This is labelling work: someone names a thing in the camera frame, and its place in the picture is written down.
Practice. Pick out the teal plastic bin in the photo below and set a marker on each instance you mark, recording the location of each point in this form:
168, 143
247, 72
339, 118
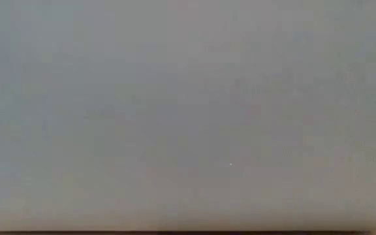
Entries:
188, 114

